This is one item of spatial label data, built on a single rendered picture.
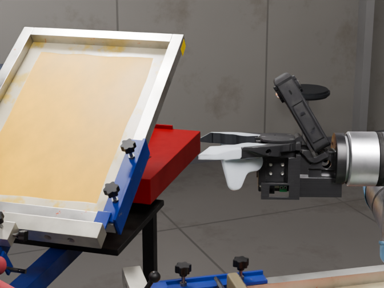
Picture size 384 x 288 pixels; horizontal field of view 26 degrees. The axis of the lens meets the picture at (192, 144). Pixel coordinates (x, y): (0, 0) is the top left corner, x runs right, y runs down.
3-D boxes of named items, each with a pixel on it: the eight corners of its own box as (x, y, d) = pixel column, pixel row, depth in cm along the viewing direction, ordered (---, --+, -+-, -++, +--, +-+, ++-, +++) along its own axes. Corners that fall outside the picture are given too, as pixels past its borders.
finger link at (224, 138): (199, 171, 123) (251, 179, 117) (199, 131, 122) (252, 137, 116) (212, 168, 125) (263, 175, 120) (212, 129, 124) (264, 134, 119)
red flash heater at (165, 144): (94, 146, 345) (92, 118, 342) (200, 156, 333) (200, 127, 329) (25, 195, 289) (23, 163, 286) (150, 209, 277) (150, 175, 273)
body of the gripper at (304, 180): (255, 199, 112) (346, 200, 111) (256, 136, 110) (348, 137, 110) (253, 188, 119) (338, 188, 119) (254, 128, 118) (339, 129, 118)
